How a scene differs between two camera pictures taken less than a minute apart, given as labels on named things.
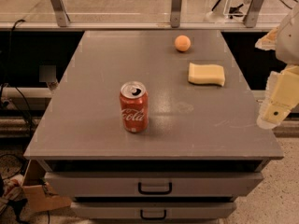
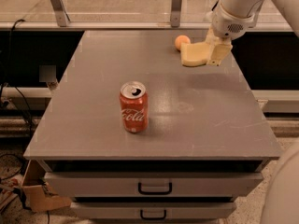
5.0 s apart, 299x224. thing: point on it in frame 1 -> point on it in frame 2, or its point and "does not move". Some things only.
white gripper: [290, 42] -> [226, 24]
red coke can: [134, 104] does not move
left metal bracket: [58, 6] does not move
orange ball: [182, 43] does not move
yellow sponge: [206, 74] -> [194, 54]
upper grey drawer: [151, 184] does not move
